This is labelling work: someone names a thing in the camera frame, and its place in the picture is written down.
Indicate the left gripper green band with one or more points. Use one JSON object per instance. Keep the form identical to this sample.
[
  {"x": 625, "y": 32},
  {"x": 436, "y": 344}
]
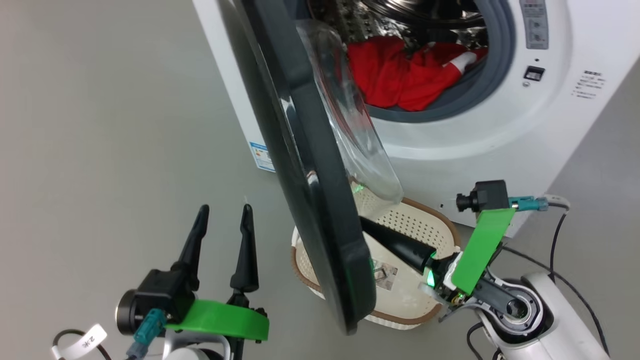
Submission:
[{"x": 220, "y": 320}]

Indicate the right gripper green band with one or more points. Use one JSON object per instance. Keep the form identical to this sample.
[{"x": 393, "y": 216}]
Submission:
[{"x": 482, "y": 245}]

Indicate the black glass washing machine door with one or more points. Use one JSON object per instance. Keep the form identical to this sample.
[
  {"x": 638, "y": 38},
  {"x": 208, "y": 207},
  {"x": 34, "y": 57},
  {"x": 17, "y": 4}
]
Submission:
[{"x": 310, "y": 150}]

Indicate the red garment with white stripes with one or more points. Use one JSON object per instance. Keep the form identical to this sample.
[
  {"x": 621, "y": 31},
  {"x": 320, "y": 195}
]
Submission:
[{"x": 390, "y": 75}]

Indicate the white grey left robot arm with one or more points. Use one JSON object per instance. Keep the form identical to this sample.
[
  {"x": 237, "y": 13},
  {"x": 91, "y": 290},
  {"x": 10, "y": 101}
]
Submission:
[{"x": 190, "y": 352}]

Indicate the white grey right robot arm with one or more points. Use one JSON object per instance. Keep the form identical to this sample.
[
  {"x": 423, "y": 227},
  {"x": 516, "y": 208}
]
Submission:
[{"x": 550, "y": 310}]

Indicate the white perforated basket brown rim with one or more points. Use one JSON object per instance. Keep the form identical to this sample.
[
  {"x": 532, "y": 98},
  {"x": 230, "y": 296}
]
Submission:
[{"x": 415, "y": 225}]

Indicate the white front-load washing machine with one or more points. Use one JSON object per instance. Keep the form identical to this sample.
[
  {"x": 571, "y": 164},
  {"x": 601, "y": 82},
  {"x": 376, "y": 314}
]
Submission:
[{"x": 500, "y": 130}]

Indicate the grey rubber door gasket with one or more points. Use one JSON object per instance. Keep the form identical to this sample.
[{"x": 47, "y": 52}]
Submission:
[{"x": 495, "y": 65}]

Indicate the black door lock socket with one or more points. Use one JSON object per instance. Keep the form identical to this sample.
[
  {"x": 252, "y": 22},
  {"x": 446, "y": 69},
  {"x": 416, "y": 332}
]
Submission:
[{"x": 533, "y": 73}]

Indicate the blue white energy label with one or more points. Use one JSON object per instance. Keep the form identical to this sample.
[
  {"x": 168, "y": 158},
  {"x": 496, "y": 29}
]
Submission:
[{"x": 261, "y": 156}]

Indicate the perforated steel washer drum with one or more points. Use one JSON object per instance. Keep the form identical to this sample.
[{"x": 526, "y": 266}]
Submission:
[{"x": 425, "y": 15}]

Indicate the grey warning sticker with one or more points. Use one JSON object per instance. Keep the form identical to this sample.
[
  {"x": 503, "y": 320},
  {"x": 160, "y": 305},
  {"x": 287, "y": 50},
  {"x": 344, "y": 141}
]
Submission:
[{"x": 534, "y": 22}]

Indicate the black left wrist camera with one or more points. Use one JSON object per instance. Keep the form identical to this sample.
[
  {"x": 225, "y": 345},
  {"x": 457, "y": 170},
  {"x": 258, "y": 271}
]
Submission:
[{"x": 160, "y": 292}]

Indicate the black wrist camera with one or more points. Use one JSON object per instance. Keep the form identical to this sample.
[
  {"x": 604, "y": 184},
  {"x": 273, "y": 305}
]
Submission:
[
  {"x": 160, "y": 292},
  {"x": 490, "y": 195}
]

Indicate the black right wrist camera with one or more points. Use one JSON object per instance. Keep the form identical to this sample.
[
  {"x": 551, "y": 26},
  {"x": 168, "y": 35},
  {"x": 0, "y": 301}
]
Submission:
[{"x": 490, "y": 195}]

